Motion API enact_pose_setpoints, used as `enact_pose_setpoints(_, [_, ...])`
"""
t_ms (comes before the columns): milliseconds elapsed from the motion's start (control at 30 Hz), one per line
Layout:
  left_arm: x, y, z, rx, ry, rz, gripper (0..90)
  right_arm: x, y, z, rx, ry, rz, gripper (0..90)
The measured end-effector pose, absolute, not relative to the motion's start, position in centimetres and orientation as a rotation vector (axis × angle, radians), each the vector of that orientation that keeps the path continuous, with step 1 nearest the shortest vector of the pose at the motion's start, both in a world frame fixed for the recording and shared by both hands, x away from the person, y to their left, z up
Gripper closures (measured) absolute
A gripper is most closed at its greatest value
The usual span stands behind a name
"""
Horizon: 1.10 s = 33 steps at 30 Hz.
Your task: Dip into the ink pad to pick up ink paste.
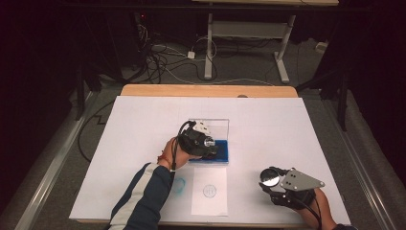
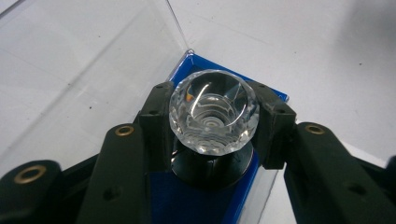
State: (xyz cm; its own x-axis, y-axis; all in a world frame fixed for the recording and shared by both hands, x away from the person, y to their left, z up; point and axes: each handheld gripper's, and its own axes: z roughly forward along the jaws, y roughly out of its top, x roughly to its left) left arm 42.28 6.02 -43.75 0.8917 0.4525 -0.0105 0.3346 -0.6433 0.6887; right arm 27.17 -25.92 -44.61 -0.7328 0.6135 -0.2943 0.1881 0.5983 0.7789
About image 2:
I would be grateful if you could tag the blue ink pad clear case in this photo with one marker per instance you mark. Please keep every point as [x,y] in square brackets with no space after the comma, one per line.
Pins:
[186,202]

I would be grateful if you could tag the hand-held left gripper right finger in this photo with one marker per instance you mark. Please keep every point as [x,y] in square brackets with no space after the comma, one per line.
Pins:
[327,174]

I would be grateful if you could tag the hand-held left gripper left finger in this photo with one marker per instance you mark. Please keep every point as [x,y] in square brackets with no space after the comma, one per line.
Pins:
[124,174]

